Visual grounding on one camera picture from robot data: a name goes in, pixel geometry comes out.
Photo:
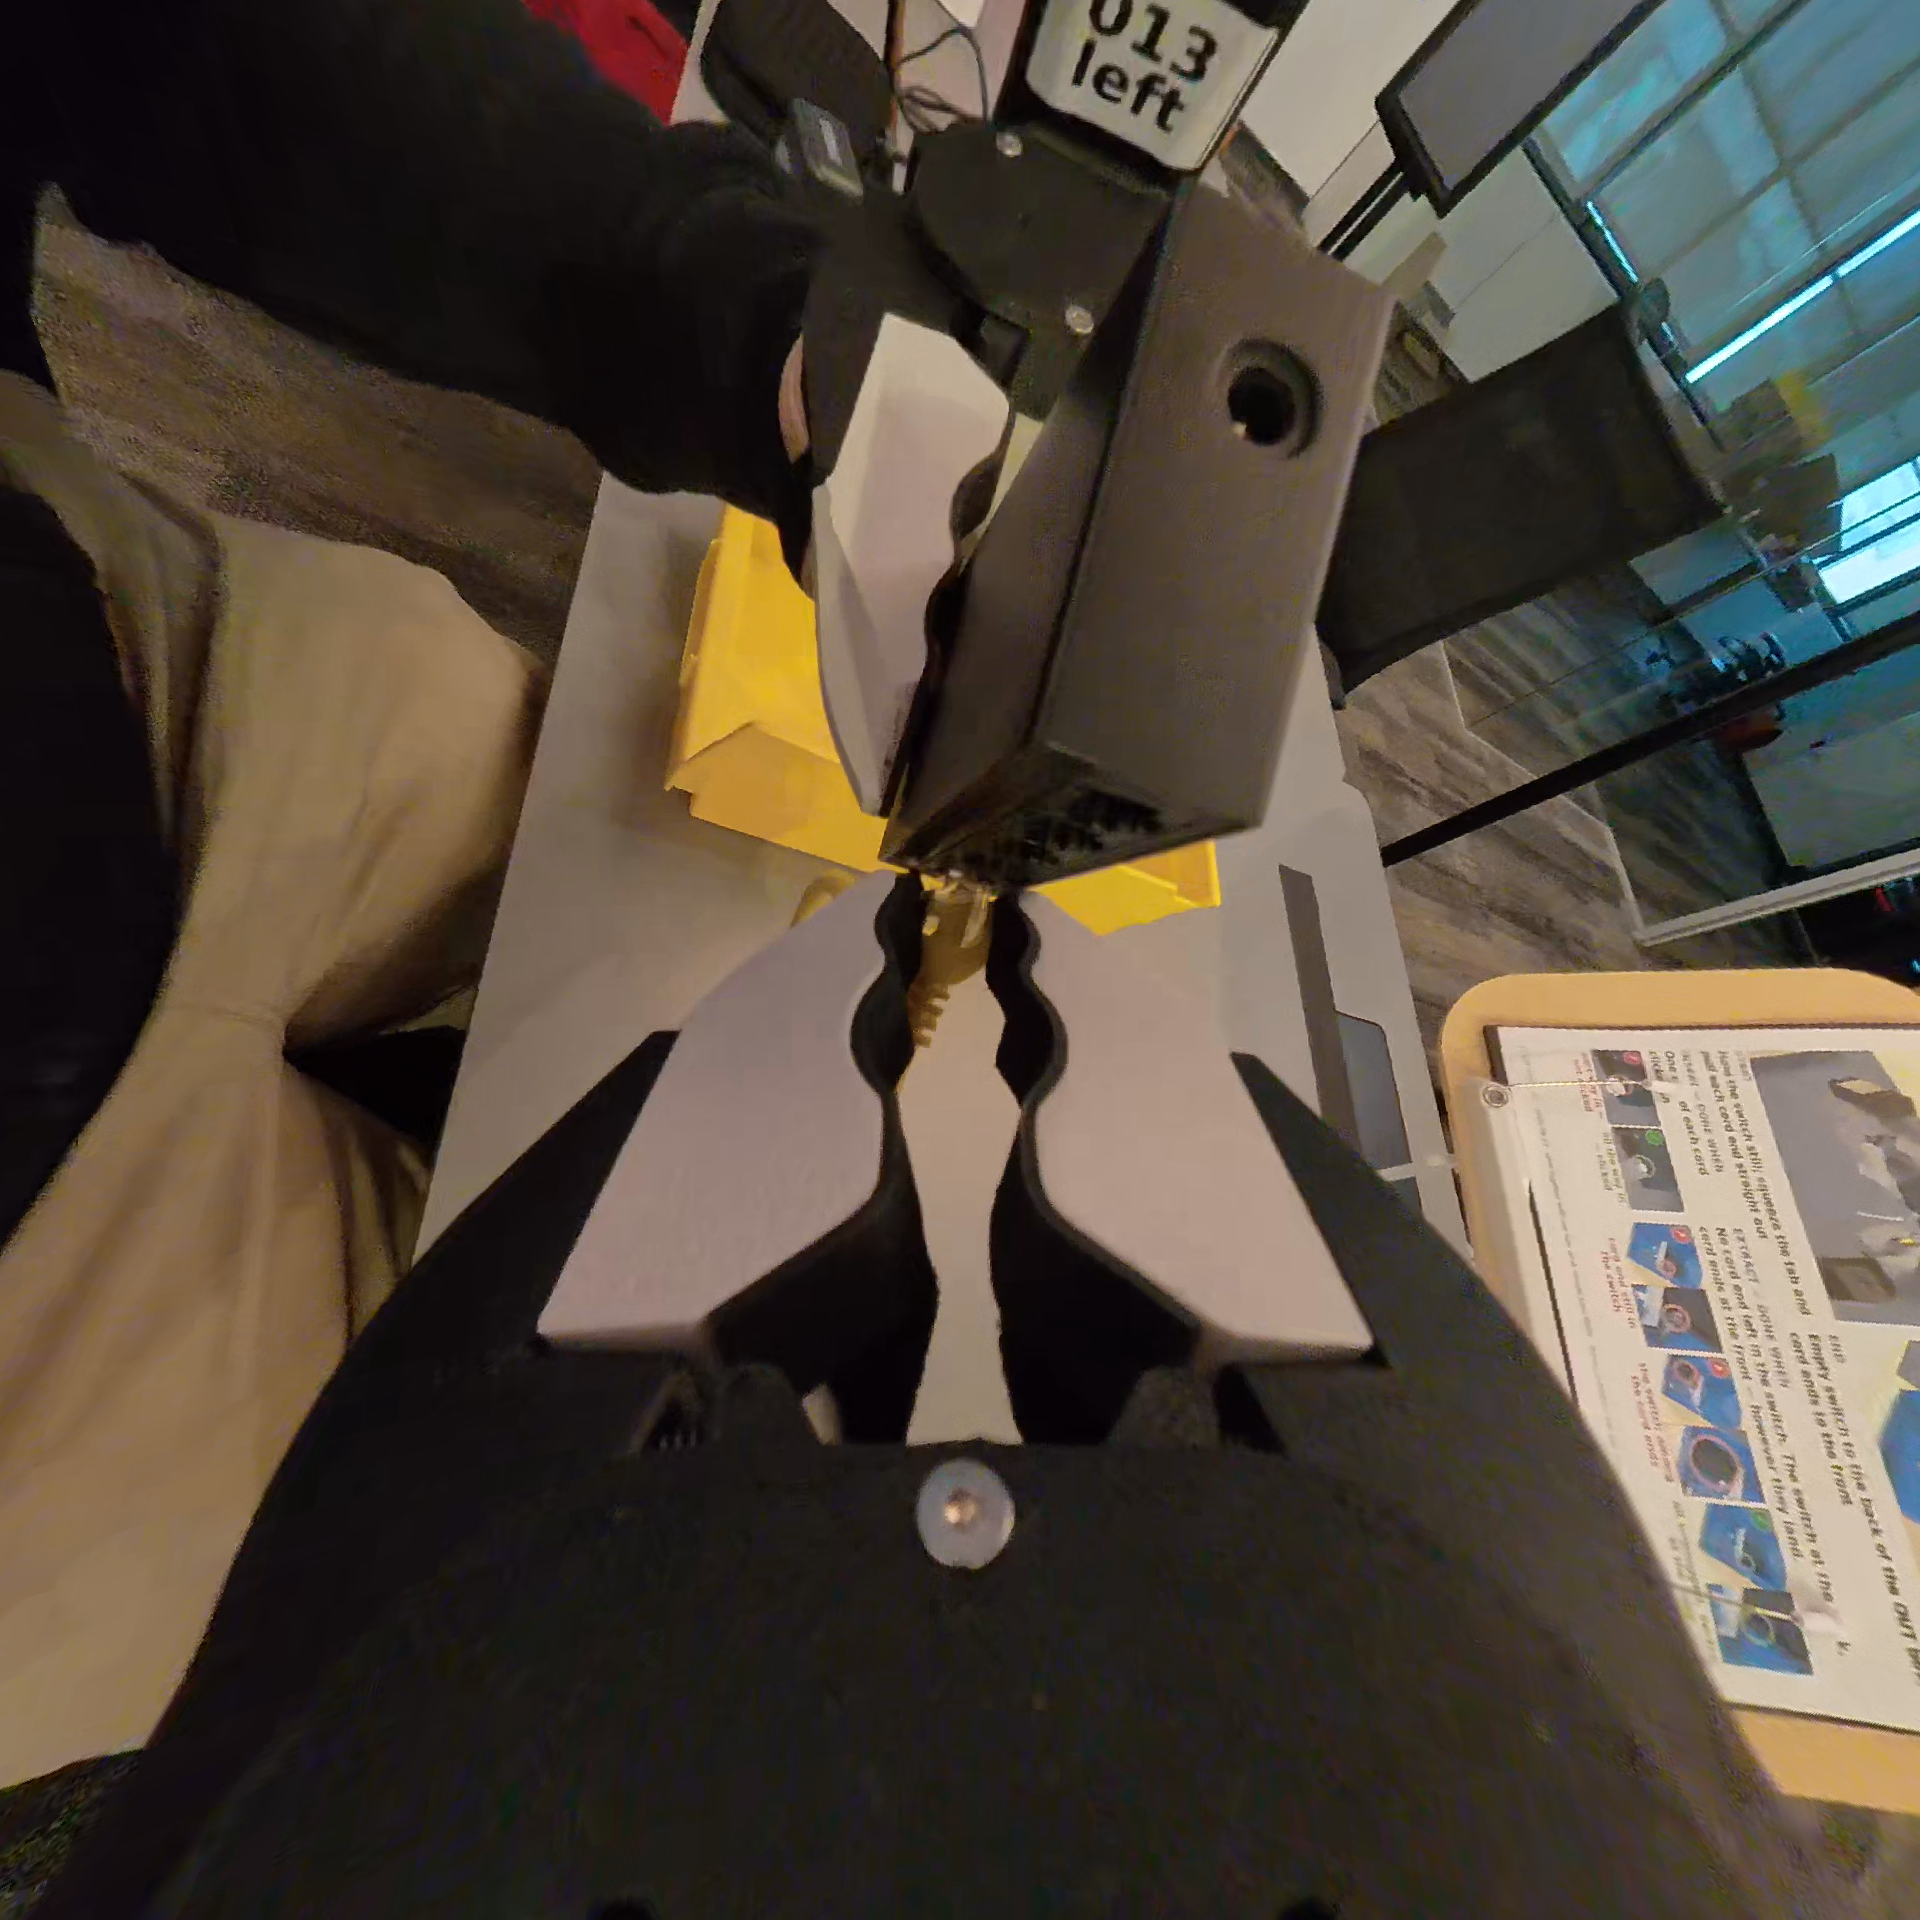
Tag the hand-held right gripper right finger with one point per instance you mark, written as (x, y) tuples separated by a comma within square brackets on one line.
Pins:
[(1184, 1186)]

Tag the person's left forearm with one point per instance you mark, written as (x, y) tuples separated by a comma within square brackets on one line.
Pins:
[(375, 196)]

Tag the red bin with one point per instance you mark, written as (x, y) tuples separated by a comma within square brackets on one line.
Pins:
[(615, 44)]

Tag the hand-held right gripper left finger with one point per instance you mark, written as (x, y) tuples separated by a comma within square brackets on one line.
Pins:
[(721, 1171)]

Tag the yellow storage bin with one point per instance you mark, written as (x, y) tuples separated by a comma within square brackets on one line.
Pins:
[(749, 720)]

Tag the black monitor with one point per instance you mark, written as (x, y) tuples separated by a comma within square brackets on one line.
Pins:
[(1499, 76)]

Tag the person's black jacket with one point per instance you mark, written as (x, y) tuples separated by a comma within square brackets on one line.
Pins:
[(75, 826)]

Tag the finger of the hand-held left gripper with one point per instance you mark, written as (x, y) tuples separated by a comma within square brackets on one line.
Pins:
[(884, 525)]

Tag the black panel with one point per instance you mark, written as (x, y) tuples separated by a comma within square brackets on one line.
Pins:
[(1515, 495)]

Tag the person's left hand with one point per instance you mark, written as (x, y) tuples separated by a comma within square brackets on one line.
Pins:
[(795, 398)]

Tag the person's beige trousers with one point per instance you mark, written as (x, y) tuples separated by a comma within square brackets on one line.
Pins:
[(224, 901)]

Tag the printed instruction sheet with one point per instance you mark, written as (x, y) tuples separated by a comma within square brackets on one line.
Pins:
[(1799, 1426)]

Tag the black network switch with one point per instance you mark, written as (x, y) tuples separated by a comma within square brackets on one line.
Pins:
[(1184, 599)]

